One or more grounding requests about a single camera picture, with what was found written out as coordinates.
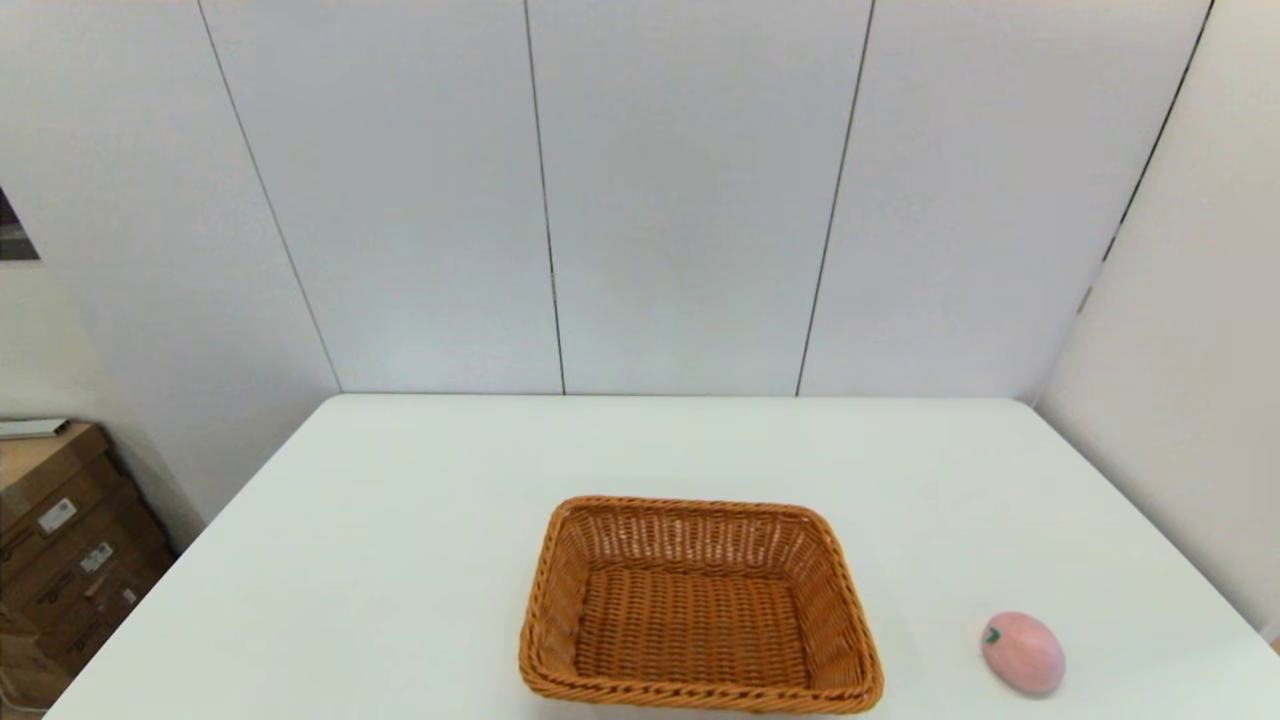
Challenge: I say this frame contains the pink toy peach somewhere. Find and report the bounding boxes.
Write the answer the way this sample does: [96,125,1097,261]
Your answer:
[980,611,1067,697]

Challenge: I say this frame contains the orange woven wicker basket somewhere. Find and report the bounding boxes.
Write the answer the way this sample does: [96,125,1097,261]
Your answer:
[518,495,885,716]

